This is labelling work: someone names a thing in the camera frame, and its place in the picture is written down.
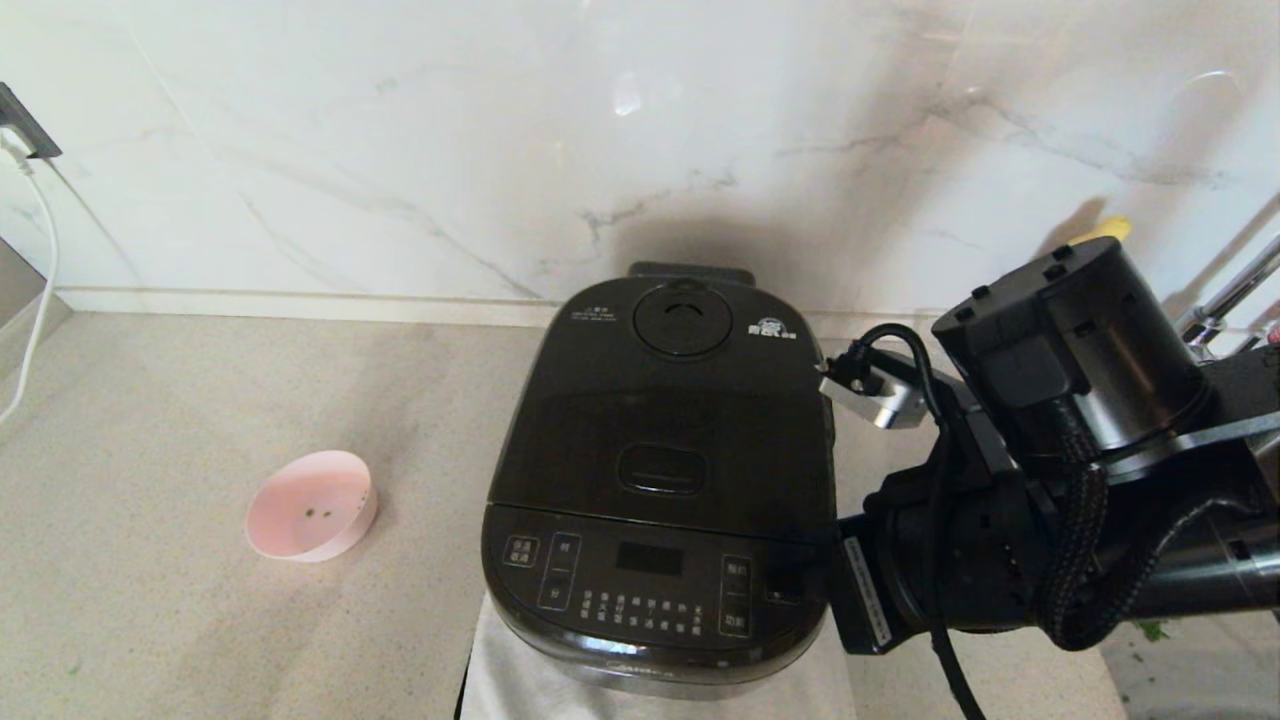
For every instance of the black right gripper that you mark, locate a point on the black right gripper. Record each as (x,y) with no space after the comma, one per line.
(865,590)

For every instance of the black rice cooker lid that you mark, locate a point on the black rice cooker lid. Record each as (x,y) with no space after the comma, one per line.
(670,420)

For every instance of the pink bowl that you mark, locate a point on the pink bowl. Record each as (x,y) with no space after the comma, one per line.
(300,530)

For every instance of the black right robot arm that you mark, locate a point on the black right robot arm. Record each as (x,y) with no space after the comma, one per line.
(1080,330)

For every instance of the white cloth under cooker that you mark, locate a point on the white cloth under cooker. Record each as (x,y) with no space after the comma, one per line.
(520,690)

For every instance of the green scallion bits on cloth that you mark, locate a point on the green scallion bits on cloth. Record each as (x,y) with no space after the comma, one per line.
(1152,630)

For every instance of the white cloth in sink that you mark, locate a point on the white cloth in sink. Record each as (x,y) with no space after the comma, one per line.
(1200,680)

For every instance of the yellow orange detergent bottle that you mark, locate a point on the yellow orange detergent bottle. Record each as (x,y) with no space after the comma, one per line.
(1105,230)

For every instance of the chrome faucet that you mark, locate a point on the chrome faucet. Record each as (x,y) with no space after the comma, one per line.
(1235,290)

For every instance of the clear bottle red label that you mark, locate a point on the clear bottle red label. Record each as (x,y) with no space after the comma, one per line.
(1273,333)

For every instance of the grey panel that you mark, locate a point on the grey panel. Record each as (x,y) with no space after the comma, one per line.
(15,290)

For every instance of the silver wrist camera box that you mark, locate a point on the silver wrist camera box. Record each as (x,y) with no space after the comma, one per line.
(885,400)

